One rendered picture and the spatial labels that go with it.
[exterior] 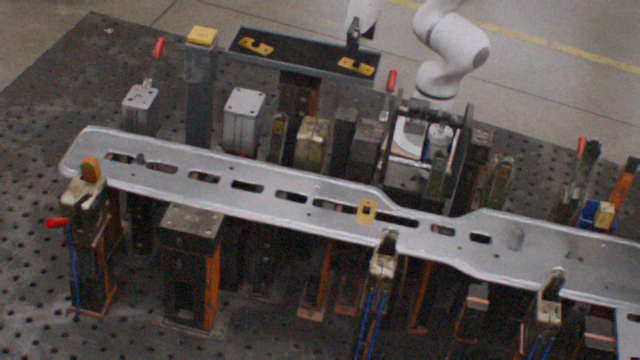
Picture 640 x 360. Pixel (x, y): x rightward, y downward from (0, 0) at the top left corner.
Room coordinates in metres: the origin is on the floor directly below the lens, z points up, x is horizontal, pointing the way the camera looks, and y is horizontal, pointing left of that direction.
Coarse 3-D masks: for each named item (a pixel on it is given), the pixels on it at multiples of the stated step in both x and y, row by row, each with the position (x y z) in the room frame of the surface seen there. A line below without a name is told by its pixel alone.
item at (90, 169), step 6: (84, 162) 1.33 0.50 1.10; (90, 162) 1.33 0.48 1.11; (96, 162) 1.34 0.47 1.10; (84, 168) 1.33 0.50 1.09; (90, 168) 1.32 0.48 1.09; (96, 168) 1.33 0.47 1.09; (84, 174) 1.33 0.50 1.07; (90, 174) 1.33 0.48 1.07; (96, 174) 1.33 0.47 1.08; (84, 180) 1.34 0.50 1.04; (90, 180) 1.33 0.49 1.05; (96, 180) 1.33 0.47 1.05
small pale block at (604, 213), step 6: (600, 204) 1.50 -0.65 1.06; (606, 204) 1.50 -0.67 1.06; (612, 204) 1.51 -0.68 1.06; (600, 210) 1.48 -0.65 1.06; (606, 210) 1.48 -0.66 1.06; (612, 210) 1.48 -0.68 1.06; (594, 216) 1.50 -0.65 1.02; (600, 216) 1.48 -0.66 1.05; (606, 216) 1.48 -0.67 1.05; (612, 216) 1.48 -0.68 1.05; (594, 222) 1.49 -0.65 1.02; (600, 222) 1.48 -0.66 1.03; (606, 222) 1.48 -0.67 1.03; (594, 228) 1.48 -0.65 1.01; (600, 228) 1.48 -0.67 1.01; (606, 228) 1.48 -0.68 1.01
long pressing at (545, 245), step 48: (96, 144) 1.51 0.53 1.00; (144, 144) 1.54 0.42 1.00; (144, 192) 1.38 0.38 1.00; (192, 192) 1.40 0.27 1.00; (240, 192) 1.43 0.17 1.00; (336, 192) 1.48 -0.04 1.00; (432, 240) 1.37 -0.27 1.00; (528, 240) 1.41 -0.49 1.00; (576, 240) 1.44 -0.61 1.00; (624, 240) 1.46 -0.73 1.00; (528, 288) 1.27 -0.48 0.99; (576, 288) 1.28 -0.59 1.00; (624, 288) 1.30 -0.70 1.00
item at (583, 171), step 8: (584, 144) 1.54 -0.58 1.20; (592, 144) 1.53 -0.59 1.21; (600, 144) 1.53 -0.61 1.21; (584, 152) 1.53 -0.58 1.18; (592, 152) 1.50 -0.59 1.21; (600, 152) 1.50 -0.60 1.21; (584, 160) 1.53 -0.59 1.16; (592, 160) 1.53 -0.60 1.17; (576, 168) 1.53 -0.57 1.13; (584, 168) 1.53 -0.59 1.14; (592, 168) 1.52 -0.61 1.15; (576, 176) 1.52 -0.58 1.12; (584, 176) 1.52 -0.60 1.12; (576, 184) 1.52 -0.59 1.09; (584, 184) 1.51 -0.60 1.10; (584, 192) 1.51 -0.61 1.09; (568, 200) 1.51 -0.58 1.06; (576, 200) 1.52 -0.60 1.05
